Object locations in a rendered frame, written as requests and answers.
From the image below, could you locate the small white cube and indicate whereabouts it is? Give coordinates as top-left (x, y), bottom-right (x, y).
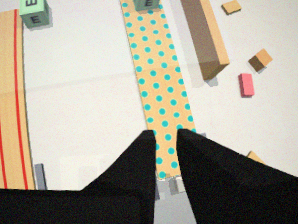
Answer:
top-left (172, 175), bottom-right (186, 192)

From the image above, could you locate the tan strip with teal polka dots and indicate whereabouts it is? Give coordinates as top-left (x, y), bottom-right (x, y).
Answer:
top-left (136, 69), bottom-right (197, 180)

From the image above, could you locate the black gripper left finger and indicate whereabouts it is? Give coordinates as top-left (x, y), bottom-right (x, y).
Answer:
top-left (0, 129), bottom-right (157, 224)

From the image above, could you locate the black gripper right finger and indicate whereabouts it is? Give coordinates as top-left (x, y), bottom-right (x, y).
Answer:
top-left (176, 128), bottom-right (298, 224)

